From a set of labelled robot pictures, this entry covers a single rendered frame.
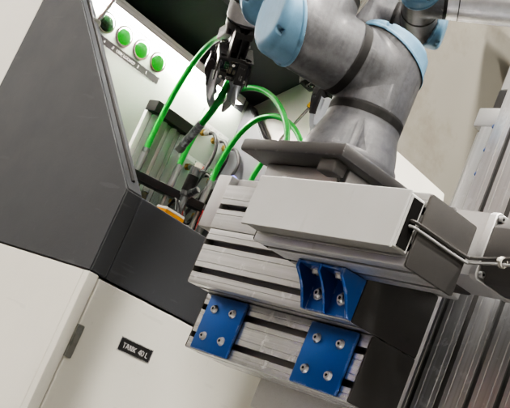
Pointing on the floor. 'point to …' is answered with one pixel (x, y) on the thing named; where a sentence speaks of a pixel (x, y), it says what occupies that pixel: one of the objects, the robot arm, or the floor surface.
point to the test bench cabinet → (27, 321)
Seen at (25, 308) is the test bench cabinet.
